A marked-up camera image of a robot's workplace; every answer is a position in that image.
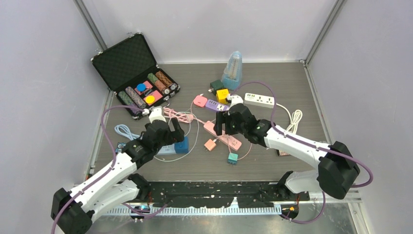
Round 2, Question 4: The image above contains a dark blue cube socket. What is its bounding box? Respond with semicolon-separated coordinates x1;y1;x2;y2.
174;136;189;154

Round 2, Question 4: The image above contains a yellow cube socket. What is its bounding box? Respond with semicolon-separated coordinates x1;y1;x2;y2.
216;89;229;104

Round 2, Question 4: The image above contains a dark green cube socket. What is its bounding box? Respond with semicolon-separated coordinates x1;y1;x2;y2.
208;79;225;95

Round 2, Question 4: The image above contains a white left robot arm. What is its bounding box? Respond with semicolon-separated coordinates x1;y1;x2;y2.
51;117;184;234

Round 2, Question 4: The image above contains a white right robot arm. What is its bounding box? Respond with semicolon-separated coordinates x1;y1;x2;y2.
204;104;360;200

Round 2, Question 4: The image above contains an orange pink charger plug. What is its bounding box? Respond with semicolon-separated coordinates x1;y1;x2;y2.
204;139;216;152

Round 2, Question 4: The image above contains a teal charger plug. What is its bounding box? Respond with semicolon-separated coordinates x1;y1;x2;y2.
227;153;238;165

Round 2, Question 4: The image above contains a light blue power strip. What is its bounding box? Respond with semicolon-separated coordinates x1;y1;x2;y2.
156;144;176;156

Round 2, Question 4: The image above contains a purple power strip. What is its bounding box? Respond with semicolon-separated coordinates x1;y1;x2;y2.
205;99;229;112

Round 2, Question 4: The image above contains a pink power strip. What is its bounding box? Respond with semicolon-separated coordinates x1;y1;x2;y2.
204;121;242;151

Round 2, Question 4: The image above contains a pink cube socket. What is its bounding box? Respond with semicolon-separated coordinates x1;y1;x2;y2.
193;95;208;108

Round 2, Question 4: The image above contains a blue wrapped metronome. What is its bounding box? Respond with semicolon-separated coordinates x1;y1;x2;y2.
221;51;243;90

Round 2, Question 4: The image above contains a glittery small cylinder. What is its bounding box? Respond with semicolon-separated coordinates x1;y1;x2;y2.
276;150;290;156

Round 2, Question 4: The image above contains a black chip case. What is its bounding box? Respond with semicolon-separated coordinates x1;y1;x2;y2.
91;32;181;119

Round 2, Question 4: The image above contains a pink coiled power cord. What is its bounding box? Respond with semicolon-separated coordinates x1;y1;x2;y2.
163;107;194;124

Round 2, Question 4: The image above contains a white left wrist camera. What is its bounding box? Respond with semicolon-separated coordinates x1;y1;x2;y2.
149;106;166;123

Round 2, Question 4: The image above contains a pink charger cable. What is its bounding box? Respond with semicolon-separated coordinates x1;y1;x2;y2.
190;106;252;161

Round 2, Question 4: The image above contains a mint green charger cable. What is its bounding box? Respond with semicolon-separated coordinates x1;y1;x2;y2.
151;111;201;163

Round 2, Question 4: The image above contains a light blue coiled cord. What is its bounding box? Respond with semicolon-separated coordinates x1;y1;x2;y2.
114;124;141;141

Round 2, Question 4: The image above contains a white coiled power cord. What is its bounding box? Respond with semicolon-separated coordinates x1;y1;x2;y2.
274;103;303;135

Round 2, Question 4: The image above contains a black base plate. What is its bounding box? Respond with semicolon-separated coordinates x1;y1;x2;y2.
131;181;310;208

